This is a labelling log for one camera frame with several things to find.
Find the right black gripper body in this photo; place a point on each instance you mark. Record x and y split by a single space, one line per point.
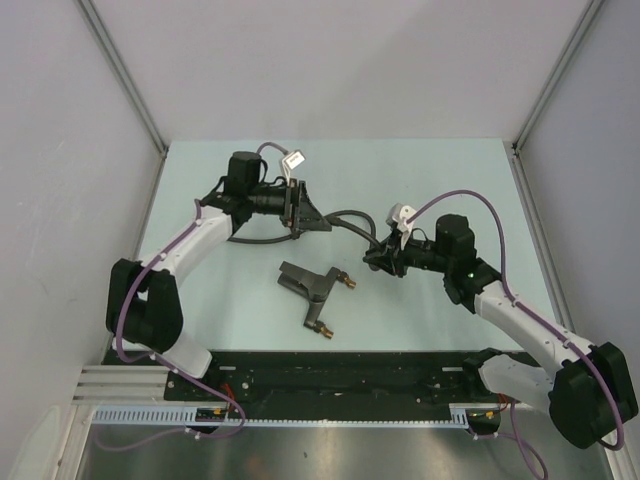
405 257

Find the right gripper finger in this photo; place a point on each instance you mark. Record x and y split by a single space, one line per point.
385 248
380 261

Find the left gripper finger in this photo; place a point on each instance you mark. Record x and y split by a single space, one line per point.
314 223
306 206

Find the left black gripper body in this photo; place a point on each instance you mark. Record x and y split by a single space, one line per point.
290 217

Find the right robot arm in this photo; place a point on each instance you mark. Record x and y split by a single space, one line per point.
585 389

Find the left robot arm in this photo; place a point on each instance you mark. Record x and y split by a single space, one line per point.
144 306

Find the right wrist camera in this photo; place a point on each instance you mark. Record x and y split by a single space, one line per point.
400 220

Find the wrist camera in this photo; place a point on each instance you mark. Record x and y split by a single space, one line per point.
400 220
289 162

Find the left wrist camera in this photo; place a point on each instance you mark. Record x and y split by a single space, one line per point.
289 162

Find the slotted cable duct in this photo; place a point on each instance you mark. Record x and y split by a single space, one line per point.
449 417

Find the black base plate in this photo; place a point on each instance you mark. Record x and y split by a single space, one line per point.
349 385

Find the aluminium frame rail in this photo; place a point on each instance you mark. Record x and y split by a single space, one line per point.
121 385

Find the left aluminium corner post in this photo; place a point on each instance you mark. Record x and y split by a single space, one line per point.
116 63

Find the aluminium corner post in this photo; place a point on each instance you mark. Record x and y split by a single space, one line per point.
568 54
116 63

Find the right aluminium corner post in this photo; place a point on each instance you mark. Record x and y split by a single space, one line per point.
568 54

